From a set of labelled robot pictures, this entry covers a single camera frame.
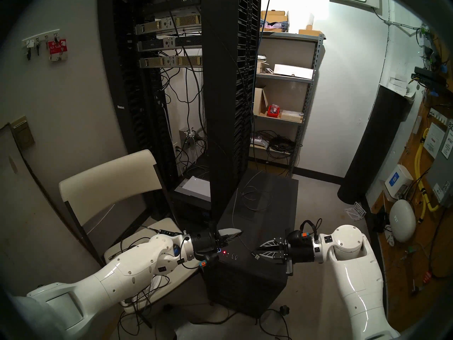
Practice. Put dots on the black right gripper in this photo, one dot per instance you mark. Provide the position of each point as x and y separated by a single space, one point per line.
300 252

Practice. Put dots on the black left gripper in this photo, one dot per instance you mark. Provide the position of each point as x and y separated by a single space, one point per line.
205 245

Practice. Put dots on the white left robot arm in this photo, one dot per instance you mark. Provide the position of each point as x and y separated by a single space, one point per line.
116 275

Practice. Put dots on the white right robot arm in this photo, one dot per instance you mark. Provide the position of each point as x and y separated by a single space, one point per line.
361 282

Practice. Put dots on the black workstation tower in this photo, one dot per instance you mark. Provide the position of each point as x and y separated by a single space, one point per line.
254 289

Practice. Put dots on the black UPS with white lid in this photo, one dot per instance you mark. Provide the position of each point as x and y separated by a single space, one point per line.
198 187

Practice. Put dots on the black blue audio mixer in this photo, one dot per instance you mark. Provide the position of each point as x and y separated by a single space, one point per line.
170 233

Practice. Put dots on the white power strip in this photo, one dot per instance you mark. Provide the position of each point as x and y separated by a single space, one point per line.
390 236

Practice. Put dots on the white oval router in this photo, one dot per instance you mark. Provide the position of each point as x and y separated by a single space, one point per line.
402 220

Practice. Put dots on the small red parts bin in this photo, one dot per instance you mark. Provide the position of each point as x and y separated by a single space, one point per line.
273 112

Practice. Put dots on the beige folding chair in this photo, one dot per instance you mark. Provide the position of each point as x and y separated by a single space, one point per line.
106 183

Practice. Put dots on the flat tan box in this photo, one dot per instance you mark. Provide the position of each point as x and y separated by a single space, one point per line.
291 116

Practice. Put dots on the open cardboard box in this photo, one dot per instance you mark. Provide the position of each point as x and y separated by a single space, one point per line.
260 103

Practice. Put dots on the white box with blue label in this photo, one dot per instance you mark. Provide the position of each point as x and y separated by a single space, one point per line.
398 181

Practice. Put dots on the black server rack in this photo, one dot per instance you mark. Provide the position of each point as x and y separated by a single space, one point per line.
226 95

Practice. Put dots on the grey metal shelf unit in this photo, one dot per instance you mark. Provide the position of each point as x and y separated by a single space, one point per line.
309 95

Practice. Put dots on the flat white box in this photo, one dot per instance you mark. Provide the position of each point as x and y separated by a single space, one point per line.
293 71

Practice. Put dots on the gold mesh rack server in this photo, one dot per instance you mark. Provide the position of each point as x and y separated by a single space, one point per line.
187 61
184 22

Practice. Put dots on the grey utility box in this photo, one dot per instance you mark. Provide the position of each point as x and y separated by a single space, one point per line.
444 176

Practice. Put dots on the white printed paper label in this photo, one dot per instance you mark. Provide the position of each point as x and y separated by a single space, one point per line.
434 140

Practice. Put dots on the dark mesh Dell server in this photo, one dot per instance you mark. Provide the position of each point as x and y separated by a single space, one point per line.
187 41

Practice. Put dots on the large pale cardboard sheet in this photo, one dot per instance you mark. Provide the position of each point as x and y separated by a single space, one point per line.
28 219

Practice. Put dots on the small white boxes stack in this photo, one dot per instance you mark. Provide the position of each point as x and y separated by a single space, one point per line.
401 86

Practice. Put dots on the white patch panel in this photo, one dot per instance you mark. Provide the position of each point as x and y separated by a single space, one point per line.
439 116

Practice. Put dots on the pink plastic bag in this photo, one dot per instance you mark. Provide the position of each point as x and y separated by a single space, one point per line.
274 27

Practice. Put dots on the small low cardboard box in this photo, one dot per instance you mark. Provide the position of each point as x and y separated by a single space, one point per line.
310 32

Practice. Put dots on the brown cardboard box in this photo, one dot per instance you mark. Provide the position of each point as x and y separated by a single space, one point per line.
274 17

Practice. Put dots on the black network device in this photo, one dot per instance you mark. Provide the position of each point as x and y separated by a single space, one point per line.
430 77

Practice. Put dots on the red white key tag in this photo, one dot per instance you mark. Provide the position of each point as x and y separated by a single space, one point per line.
57 50

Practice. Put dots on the beige wall control plate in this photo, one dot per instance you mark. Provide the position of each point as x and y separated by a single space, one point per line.
22 133

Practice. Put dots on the grey wall conduit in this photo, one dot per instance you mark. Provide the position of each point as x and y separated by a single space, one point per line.
396 23

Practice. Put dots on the white key hook rail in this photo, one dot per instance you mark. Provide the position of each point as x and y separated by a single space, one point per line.
39 38

